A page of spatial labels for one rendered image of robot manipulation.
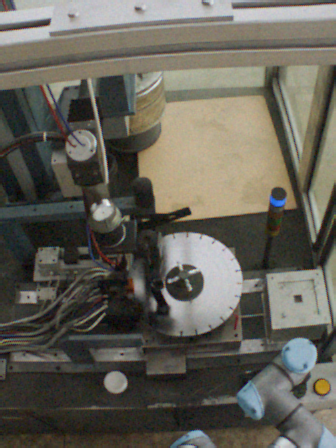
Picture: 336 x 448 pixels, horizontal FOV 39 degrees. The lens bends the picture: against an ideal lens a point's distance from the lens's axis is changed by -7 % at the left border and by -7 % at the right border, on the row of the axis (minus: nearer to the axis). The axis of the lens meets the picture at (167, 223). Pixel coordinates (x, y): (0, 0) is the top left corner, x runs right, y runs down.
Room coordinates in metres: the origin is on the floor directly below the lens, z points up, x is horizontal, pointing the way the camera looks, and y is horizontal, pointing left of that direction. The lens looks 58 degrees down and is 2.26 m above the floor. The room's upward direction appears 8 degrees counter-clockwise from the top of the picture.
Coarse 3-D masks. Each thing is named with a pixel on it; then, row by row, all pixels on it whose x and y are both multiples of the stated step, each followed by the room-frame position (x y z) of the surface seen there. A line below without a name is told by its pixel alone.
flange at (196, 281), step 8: (184, 264) 0.68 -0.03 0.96; (168, 272) 0.66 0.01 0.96; (176, 272) 0.66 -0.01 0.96; (200, 272) 0.65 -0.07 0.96; (192, 280) 0.62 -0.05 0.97; (200, 280) 0.62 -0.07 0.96; (168, 288) 0.61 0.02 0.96; (176, 288) 0.61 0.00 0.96; (184, 288) 0.60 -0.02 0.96; (192, 288) 0.60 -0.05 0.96; (200, 288) 0.60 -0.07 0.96; (176, 296) 0.58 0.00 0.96; (184, 296) 0.58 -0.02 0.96; (192, 296) 0.58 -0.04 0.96
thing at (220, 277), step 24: (168, 240) 0.77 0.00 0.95; (192, 240) 0.76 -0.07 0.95; (168, 264) 0.69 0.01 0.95; (192, 264) 0.68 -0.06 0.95; (216, 264) 0.67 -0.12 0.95; (144, 288) 0.62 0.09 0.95; (216, 288) 0.59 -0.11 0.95; (240, 288) 0.58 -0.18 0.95; (144, 312) 0.55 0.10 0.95; (168, 312) 0.54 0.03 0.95; (192, 312) 0.53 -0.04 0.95; (216, 312) 0.52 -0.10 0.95
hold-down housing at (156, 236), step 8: (144, 232) 0.61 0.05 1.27; (152, 232) 0.62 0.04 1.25; (160, 232) 0.62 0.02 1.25; (136, 240) 0.60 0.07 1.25; (144, 240) 0.60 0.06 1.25; (152, 240) 0.60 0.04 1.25; (160, 240) 0.60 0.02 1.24; (136, 248) 0.59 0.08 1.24; (152, 248) 0.58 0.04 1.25; (160, 248) 0.59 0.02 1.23; (152, 256) 0.58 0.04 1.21; (160, 256) 0.58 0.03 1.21; (144, 264) 0.61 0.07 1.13; (152, 264) 0.59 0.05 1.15; (160, 264) 0.60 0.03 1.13; (144, 272) 0.59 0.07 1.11; (152, 272) 0.59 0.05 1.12; (160, 272) 0.58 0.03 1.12
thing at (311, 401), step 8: (312, 368) 0.32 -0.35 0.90; (320, 368) 0.31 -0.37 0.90; (328, 368) 0.31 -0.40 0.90; (312, 376) 0.29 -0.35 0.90; (320, 376) 0.29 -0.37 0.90; (328, 376) 0.29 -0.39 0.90; (312, 384) 0.27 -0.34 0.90; (312, 392) 0.25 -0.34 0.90; (304, 400) 0.23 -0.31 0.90; (312, 400) 0.23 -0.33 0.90; (320, 400) 0.22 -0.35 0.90; (328, 400) 0.22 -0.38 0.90; (312, 408) 0.22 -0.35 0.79; (320, 408) 0.22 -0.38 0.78; (328, 408) 0.22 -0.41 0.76; (248, 416) 0.24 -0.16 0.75
